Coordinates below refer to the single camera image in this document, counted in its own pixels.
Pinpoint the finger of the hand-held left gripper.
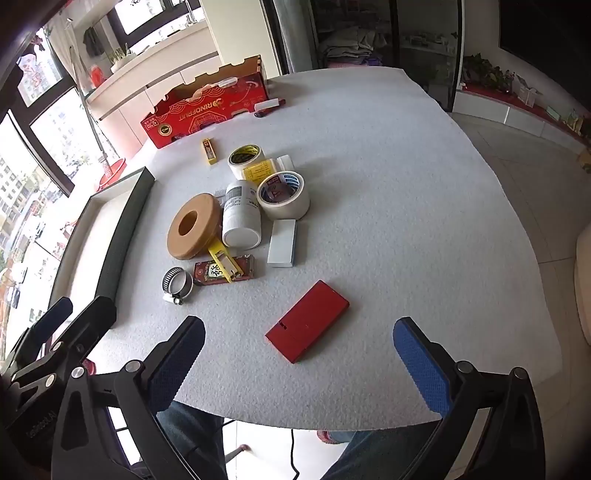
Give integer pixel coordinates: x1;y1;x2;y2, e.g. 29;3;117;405
11;295;117;393
2;296;75;370

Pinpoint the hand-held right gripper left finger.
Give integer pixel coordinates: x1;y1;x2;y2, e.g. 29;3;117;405
52;315;227;480

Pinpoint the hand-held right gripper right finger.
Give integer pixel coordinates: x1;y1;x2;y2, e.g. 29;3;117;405
392;316;546;480

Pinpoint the metal hose clamp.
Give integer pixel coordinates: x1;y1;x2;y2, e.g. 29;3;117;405
161;268;193;306

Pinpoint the dark grey tray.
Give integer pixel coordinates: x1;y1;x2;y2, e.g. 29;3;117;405
46;166;154;319

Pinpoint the dark red patterned box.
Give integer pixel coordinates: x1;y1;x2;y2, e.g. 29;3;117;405
193;255;256;287

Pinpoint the yellow utility knife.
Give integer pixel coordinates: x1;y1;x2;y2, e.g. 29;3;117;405
208;240;244;283

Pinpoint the brown tape roll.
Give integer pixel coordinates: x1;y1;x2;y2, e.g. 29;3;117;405
167;194;220;261

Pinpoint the small white box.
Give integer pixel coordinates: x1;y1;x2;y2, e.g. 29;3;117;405
267;219;297;268

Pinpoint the large white bottle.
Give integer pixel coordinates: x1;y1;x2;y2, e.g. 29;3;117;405
222;179;263;251

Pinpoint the large masking tape roll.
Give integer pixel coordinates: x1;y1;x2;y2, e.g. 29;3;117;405
257;171;311;220

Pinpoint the small masking tape roll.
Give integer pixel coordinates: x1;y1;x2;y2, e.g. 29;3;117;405
228;144;267;181

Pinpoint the small yellow label bottle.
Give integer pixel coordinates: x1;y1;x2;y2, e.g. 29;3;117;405
242;154;296;186

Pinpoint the person's left jeans leg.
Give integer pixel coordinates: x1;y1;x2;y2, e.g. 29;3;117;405
154;399;227;480

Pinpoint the person's jeans leg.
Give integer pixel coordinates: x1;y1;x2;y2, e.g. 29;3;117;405
318;418;444;480
154;399;227;480

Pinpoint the person's right jeans leg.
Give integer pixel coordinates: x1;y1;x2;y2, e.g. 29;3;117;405
318;418;444;480

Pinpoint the red bucket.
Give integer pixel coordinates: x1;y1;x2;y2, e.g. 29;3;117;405
95;157;127;190

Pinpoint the mop pole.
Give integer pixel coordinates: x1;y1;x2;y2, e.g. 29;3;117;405
69;48;112;181

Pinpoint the red cardboard fruit box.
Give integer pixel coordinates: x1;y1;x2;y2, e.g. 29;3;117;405
140;55;269;149

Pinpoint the white balcony cabinet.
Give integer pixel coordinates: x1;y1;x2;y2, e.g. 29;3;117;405
85;21;222;158

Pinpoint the white plant pot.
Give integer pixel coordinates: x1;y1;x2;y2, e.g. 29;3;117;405
108;44;139;72

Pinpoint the white television bench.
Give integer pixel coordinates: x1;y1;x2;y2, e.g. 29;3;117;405
452;83;591;153

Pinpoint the green houseplant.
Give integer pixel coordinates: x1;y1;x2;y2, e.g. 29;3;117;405
462;53;515;95

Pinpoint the glass door cabinet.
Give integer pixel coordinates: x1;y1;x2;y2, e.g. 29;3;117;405
272;0;462;112

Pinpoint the stack of folded clothes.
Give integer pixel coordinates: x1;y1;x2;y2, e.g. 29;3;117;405
318;25;384;70

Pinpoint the black television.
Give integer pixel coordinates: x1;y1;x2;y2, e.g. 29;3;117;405
499;0;591;79

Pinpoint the black cable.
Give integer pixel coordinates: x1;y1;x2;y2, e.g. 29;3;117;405
288;429;300;480

